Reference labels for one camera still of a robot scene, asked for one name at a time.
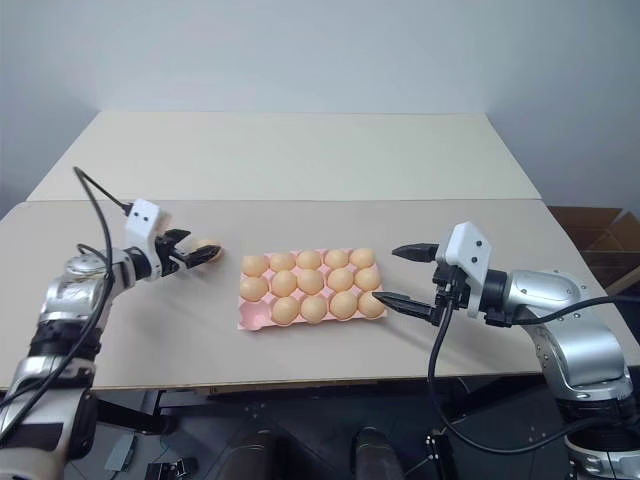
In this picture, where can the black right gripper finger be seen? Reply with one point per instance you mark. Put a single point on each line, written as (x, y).
(417, 251)
(405, 305)

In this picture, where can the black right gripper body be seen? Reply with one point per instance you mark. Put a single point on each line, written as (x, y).
(450, 290)

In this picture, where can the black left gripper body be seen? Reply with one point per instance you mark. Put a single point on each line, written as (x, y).
(167, 257)

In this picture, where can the orange egg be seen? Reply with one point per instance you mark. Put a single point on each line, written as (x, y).
(310, 281)
(253, 288)
(344, 305)
(362, 257)
(255, 265)
(314, 308)
(207, 244)
(367, 278)
(284, 283)
(340, 279)
(308, 259)
(282, 261)
(336, 258)
(369, 306)
(286, 310)

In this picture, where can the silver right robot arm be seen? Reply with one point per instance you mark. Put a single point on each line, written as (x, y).
(575, 330)

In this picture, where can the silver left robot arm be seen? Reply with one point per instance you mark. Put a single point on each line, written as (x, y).
(60, 310)

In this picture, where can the pink egg tray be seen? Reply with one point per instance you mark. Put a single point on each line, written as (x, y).
(252, 319)

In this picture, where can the dark rounded shape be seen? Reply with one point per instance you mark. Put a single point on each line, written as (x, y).
(375, 455)
(257, 455)

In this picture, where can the brown cardboard box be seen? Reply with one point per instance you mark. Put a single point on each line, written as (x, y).
(595, 240)

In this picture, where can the grey flat plate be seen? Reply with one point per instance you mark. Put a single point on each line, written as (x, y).
(121, 452)

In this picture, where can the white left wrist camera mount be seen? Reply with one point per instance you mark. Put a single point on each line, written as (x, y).
(142, 220)

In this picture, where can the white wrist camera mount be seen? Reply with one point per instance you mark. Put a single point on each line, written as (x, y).
(467, 250)
(142, 220)

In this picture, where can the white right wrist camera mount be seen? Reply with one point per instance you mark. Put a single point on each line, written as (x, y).
(467, 250)

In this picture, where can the black table frame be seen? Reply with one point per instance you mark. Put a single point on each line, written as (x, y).
(135, 407)

